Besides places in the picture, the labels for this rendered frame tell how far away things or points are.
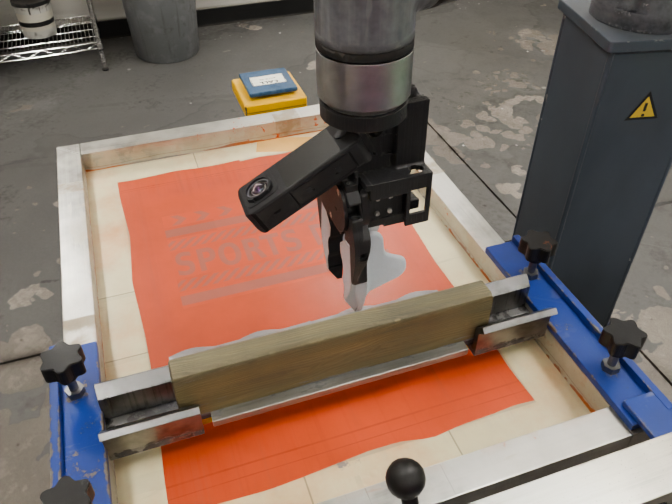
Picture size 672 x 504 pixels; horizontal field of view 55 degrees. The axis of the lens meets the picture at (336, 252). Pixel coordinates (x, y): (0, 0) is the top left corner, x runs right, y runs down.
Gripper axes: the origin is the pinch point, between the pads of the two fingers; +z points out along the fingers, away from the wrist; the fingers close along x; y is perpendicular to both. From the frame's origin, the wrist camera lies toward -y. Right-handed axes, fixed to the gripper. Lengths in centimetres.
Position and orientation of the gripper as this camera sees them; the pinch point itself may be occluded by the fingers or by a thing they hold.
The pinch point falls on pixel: (340, 285)
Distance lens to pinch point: 63.8
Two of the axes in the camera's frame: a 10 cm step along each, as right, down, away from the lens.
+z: 0.1, 7.7, 6.4
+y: 9.4, -2.3, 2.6
